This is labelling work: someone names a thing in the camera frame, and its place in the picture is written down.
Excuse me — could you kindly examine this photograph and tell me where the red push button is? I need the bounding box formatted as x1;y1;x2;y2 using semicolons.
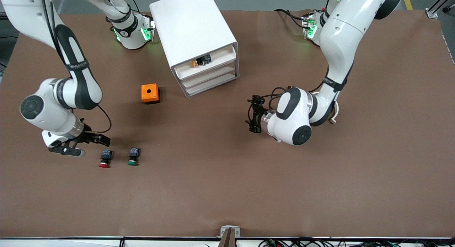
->
98;150;113;168

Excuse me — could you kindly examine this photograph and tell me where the green push button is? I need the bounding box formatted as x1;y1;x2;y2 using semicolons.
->
128;147;141;166

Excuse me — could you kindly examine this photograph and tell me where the white plastic drawer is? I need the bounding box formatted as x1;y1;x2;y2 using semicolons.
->
184;70;239;97
173;44;237;80
181;61;237;88

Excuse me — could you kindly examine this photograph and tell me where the yellow push button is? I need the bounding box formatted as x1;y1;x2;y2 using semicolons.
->
192;54;212;68

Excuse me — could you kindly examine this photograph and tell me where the white drawer cabinet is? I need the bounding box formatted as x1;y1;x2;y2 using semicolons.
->
149;0;240;98

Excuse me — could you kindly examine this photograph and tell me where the orange box with hole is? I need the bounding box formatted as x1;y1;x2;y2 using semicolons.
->
141;84;161;104

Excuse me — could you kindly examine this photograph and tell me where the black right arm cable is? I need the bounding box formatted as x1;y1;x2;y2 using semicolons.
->
39;0;113;134

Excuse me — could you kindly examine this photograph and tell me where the white curved bracket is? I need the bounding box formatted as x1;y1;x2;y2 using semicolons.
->
328;101;340;125

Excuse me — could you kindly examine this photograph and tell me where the black left arm base cable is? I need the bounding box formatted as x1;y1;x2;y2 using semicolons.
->
274;8;307;29

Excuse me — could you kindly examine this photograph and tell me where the white table edge rail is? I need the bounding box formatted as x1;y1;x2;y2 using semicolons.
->
0;237;455;247

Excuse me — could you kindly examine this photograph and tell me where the brown post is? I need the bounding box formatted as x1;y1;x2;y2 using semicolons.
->
218;229;237;247

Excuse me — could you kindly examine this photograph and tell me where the aluminium frame post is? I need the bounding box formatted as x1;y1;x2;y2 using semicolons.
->
425;0;455;19

